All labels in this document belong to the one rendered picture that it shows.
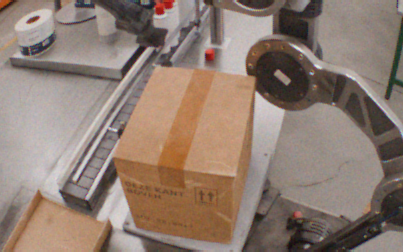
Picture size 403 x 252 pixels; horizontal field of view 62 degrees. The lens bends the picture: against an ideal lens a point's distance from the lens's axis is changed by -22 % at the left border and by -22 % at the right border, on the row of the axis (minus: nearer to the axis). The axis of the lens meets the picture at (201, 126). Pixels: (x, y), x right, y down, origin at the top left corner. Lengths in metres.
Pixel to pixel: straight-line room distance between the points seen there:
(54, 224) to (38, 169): 0.23
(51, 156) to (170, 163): 0.59
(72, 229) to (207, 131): 0.48
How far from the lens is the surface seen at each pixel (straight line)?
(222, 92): 0.92
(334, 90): 0.94
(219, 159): 0.78
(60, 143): 1.31
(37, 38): 1.71
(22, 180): 1.26
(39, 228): 1.12
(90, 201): 1.08
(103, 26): 1.61
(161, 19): 1.41
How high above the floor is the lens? 1.70
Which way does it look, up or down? 44 degrees down
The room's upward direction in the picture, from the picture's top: 3 degrees counter-clockwise
